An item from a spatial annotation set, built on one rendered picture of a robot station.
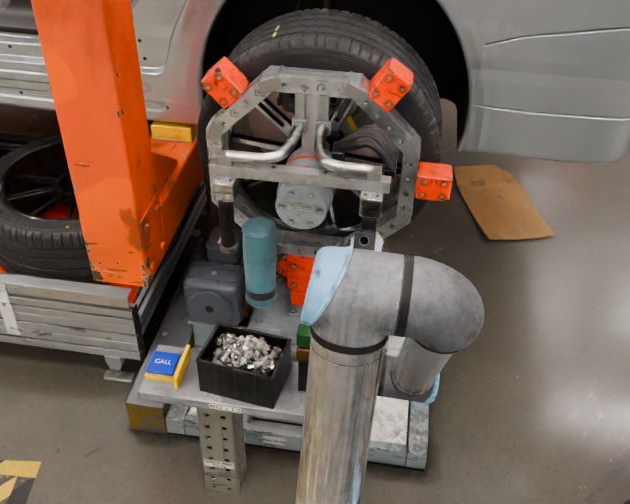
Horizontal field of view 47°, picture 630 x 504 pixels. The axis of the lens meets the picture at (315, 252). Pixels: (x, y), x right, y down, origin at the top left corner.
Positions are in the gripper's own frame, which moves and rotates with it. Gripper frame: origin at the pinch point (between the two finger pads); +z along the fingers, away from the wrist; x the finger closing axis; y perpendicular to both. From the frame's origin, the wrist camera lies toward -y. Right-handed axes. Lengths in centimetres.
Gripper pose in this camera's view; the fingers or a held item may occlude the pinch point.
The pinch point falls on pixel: (368, 232)
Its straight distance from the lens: 172.3
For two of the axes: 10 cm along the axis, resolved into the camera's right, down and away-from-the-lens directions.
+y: -0.2, 7.8, 6.3
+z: 1.6, -6.2, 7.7
